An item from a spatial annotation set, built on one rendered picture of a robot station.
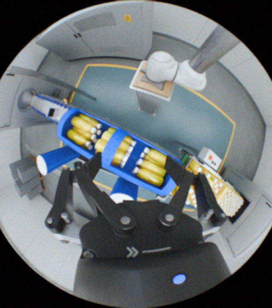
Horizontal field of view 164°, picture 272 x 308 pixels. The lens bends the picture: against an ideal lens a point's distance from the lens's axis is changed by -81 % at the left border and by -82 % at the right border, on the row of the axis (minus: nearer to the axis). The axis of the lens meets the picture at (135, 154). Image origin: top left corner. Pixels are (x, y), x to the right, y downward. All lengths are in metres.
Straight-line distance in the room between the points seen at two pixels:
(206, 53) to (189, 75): 0.20
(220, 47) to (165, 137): 1.62
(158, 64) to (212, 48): 0.31
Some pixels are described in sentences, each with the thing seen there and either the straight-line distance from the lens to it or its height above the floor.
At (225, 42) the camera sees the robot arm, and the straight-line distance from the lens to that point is 0.49.
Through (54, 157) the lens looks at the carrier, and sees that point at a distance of 1.51.
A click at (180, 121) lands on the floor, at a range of 1.85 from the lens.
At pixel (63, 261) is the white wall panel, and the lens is 3.57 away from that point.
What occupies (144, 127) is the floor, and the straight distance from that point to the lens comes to 1.73.
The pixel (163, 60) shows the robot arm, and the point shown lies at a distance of 0.60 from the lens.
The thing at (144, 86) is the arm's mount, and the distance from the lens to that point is 0.78.
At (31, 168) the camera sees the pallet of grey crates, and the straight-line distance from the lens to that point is 3.62.
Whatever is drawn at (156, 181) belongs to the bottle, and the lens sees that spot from 0.67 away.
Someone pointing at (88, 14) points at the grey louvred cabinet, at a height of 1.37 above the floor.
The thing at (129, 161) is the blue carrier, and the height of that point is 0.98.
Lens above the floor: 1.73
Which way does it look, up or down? 75 degrees down
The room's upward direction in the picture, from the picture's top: 162 degrees counter-clockwise
